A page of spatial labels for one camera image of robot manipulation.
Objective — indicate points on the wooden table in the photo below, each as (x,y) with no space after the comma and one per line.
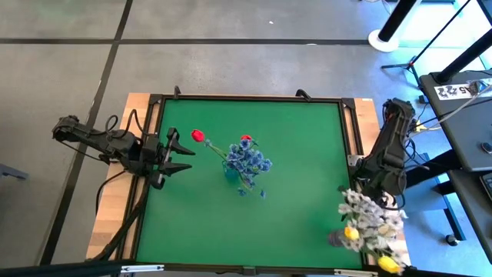
(111,207)

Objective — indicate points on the black table border frame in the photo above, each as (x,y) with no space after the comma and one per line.
(153,115)

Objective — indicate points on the purple glass vase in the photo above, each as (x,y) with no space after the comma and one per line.
(335,238)

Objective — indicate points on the computer mouse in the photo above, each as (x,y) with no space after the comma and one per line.
(487,147)

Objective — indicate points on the blue flower bunch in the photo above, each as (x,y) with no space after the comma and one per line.
(248,159)

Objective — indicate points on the teal glass vase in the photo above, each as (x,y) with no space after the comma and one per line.
(231,174)

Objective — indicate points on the yellow tulip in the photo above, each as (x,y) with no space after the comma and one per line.
(351,233)
(389,264)

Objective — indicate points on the black caster wheel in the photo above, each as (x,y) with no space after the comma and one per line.
(452,240)

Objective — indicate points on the black desk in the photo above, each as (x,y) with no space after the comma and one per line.
(453,123)

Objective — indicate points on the white flower bunch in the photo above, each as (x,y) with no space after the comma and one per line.
(369,223)

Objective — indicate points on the green table mat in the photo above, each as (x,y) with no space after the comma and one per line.
(288,215)

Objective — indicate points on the red tulip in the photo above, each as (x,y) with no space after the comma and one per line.
(197,135)
(246,137)

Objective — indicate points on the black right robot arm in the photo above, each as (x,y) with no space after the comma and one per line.
(396,127)

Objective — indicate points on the white paper label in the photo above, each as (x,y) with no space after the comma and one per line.
(453,91)

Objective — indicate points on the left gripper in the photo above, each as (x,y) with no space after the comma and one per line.
(153,159)

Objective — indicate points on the black tripod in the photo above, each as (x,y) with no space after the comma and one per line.
(434,42)

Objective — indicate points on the black pole white base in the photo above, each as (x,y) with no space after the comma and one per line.
(392,27)

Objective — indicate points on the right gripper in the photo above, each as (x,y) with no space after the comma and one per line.
(380,181)

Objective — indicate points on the aluminium extrusion bar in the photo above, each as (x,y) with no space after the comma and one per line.
(77,268)

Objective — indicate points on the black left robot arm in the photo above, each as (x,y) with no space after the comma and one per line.
(96,140)

